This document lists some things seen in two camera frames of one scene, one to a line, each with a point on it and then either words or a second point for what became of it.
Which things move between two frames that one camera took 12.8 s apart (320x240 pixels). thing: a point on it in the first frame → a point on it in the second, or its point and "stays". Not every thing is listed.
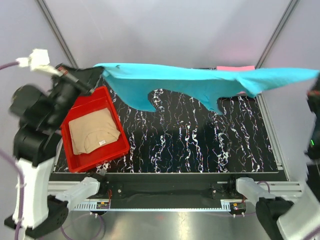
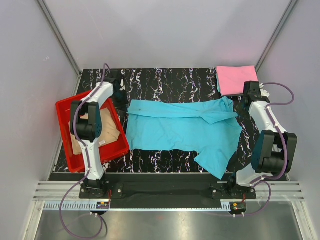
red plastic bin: x=99 y=99 stays
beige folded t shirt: x=92 y=130 stays
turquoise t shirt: x=133 y=82 → x=210 y=127
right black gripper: x=313 y=95 → x=239 y=111
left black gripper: x=88 y=77 → x=124 y=91
